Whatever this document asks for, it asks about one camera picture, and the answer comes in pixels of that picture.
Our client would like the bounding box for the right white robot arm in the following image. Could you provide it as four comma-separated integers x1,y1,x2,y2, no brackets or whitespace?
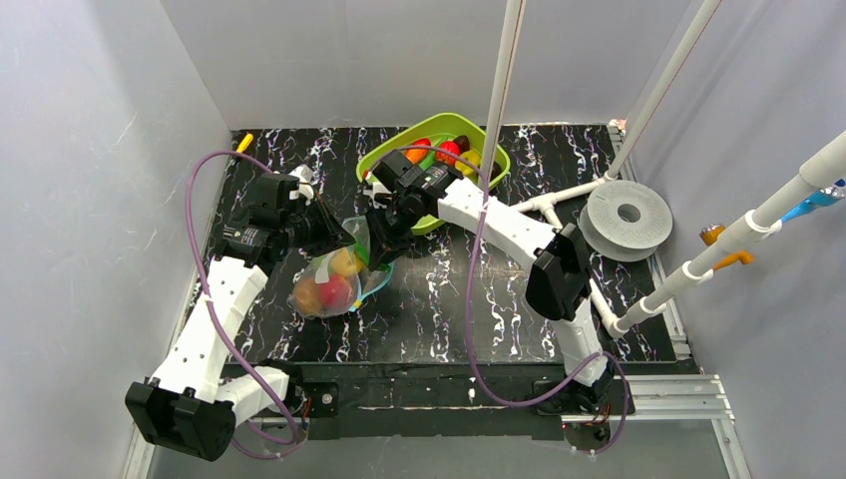
362,150,614,411

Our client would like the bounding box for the blue handled tool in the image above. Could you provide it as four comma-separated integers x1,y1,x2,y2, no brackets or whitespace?
781,179,845,224

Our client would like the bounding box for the yellow ring fruit toy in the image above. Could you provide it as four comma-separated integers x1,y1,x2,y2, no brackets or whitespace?
455,150,481,178

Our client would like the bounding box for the orange clamp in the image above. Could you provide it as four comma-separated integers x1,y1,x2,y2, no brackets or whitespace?
700,223,756,271

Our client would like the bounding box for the yellow lemon toy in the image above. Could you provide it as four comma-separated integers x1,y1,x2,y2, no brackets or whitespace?
329,249,364,277

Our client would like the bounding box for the white pvc pipe frame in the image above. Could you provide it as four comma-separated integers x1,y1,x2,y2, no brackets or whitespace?
514,0,845,338

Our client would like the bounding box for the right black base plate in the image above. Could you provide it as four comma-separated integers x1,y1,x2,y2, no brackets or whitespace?
533,377,635,419

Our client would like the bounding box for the grey filament spool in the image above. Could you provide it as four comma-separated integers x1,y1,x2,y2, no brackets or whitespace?
578,180,673,262

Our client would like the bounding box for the orange red mango toy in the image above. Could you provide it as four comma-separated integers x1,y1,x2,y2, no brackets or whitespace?
403,138,431,165

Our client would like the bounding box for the yellow handled screwdriver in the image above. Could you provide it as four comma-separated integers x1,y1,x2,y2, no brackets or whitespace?
236,133,254,153

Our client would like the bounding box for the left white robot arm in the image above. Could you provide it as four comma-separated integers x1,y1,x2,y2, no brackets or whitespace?
125,166,353,461

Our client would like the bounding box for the red strawberry toy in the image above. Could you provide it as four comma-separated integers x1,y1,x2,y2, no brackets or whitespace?
435,141,460,166

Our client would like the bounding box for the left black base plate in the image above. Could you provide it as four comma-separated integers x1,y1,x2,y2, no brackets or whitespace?
278,382,340,418

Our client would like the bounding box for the red apple toy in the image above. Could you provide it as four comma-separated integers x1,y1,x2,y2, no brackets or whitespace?
317,274,352,308

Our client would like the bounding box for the green plastic basket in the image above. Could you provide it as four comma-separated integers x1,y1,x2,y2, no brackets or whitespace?
356,113,511,236

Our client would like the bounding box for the dark purple plum toy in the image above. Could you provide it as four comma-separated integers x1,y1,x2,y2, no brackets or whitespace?
452,135,471,154

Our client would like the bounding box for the aluminium rail frame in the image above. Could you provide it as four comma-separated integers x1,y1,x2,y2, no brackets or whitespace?
122,375,751,479

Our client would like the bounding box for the white centre pole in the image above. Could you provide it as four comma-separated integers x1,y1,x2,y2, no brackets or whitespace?
478,0,526,191

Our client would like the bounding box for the brown kiwi toy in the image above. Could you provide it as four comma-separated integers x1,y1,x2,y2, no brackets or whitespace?
291,278,322,316

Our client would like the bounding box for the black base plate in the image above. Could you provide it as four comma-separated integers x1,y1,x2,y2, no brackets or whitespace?
533,377,635,419
278,382,340,418

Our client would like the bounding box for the light green pepper toy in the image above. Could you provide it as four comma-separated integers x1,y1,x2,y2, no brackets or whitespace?
353,241,370,266

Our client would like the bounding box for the clear zip top bag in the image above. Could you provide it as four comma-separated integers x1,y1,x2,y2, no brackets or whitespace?
288,217,394,318

